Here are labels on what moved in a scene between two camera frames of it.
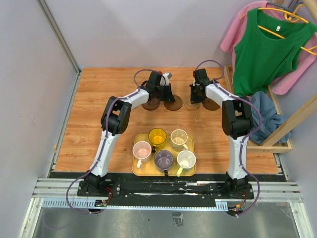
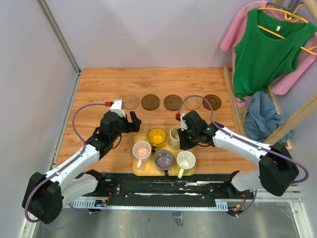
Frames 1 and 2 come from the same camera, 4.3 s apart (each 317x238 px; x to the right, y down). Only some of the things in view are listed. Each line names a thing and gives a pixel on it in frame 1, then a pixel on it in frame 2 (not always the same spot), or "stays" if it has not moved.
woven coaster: [187, 103] stays
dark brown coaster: [174, 105] stays
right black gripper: [193, 99] -> [184, 144]
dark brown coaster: [210, 104] stays
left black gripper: [169, 96] -> [134, 126]
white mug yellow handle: [186, 159] stays
